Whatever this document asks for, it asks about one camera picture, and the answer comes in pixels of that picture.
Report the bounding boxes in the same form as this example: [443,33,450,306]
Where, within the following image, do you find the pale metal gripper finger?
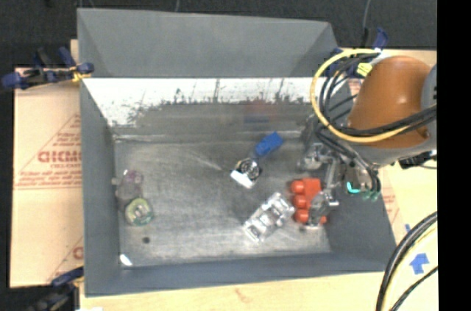
[318,190,340,210]
[309,207,328,229]

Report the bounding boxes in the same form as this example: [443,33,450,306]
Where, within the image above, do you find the red knobbed toy block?
[288,176,329,226]

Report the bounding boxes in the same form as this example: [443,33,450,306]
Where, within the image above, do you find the clear glass ribbed thing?
[241,191,296,243]

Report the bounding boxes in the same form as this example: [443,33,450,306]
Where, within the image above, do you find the clear bottle with blue cap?
[230,131,285,190]

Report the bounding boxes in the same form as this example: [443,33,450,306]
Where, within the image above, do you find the grey metal bin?
[76,7,398,296]

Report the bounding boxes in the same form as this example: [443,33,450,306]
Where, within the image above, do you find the green round glass thing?
[124,196,155,227]

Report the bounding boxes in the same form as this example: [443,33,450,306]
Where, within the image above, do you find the brown cardboard board red print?
[8,39,408,289]

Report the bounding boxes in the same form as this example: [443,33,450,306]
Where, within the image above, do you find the black cylinder on white bracket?
[398,150,438,170]

